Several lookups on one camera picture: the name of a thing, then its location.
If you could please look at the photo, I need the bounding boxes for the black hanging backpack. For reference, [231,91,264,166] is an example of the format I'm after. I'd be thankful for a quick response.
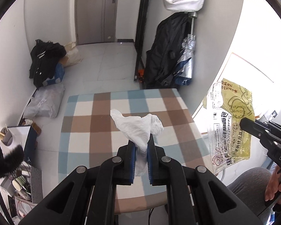
[143,12,191,89]

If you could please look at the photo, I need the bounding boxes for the silver blue folded umbrella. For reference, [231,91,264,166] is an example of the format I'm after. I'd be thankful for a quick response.
[173,12,197,86]

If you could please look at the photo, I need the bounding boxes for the yellow plastic bag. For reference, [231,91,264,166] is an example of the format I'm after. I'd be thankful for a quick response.
[203,78,255,174]

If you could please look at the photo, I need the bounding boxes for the blue box on floor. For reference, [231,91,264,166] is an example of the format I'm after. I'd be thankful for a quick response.
[43,63,65,86]

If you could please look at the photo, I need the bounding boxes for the black coat rack stand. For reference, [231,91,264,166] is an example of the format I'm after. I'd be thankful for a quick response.
[134,0,149,89]

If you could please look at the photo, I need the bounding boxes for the grey pen holder cup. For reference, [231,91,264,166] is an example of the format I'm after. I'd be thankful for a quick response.
[0,126,13,147]

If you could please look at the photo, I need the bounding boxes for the grey entrance door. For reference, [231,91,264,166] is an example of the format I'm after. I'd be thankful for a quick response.
[75,0,117,45]

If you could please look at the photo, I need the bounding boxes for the dark blue notebook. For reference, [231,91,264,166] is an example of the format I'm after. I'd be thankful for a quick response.
[7,125,37,166]

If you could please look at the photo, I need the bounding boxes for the beige paper bag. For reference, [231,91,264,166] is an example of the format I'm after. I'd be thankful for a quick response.
[60,42,82,67]

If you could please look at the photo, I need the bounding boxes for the clear plastic bag on floor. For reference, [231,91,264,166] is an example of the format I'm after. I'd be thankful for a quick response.
[23,83,65,119]

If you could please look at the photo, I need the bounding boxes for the black clothes pile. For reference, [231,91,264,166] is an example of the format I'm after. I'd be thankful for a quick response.
[29,39,66,89]

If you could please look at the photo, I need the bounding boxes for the checkered tablecloth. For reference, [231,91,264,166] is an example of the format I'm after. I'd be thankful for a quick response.
[58,89,212,213]

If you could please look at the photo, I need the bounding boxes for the white tissue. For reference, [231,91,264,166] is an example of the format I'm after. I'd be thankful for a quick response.
[110,109,164,176]

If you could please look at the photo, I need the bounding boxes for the person's right hand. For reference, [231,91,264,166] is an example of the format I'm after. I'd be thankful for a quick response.
[265,166,281,205]

